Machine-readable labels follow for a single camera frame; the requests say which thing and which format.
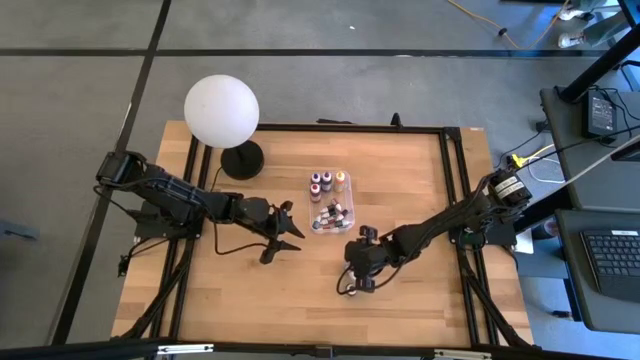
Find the small dark food coloring bottle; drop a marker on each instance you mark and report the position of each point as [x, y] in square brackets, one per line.
[317, 226]
[322, 218]

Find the small red-label food coloring bottle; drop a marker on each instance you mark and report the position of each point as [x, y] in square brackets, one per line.
[336, 204]

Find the black power adapter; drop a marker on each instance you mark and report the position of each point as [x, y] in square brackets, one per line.
[600, 112]

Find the large purple food coloring bottle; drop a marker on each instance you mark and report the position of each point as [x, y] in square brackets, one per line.
[326, 180]

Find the large yellow food coloring bottle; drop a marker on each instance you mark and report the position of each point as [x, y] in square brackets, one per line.
[339, 181]

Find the small black food coloring bottle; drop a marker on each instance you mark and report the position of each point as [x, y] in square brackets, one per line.
[342, 223]

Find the grey side desk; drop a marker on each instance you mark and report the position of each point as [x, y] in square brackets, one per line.
[570, 165]

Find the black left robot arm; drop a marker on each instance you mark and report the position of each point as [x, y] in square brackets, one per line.
[170, 192]

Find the yellow plug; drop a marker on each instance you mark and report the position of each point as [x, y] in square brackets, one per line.
[517, 161]

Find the small maroon food coloring bottle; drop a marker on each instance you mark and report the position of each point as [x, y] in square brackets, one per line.
[343, 215]

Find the black table clamp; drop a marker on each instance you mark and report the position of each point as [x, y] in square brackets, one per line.
[396, 120]

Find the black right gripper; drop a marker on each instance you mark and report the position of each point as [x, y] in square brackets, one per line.
[367, 255]

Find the person's shoe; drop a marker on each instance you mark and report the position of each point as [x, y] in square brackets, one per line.
[570, 12]
[570, 39]

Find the black aluminium crossbar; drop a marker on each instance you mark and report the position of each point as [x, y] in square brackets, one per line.
[300, 350]

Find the large black food coloring bottle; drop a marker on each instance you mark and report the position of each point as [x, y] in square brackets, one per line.
[350, 291]

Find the large red food coloring bottle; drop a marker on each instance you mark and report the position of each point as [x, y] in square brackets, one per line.
[315, 192]

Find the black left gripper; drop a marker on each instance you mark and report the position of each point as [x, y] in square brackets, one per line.
[255, 212]

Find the black desk leg beam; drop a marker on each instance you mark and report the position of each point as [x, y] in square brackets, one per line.
[600, 65]

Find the clear plastic container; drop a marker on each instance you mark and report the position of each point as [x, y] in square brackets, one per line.
[348, 197]

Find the black aluminium table frame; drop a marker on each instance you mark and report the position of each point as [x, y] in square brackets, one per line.
[350, 128]

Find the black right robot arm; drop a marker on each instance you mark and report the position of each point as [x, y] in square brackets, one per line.
[450, 220]

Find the grey laptop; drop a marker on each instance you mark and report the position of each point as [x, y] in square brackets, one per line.
[615, 260]

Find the black flat bracket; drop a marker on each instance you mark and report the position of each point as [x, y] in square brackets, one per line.
[335, 121]

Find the white globe lamp black stand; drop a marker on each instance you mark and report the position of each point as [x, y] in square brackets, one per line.
[220, 110]

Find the large blue food coloring bottle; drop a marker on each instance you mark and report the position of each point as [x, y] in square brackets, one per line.
[315, 178]

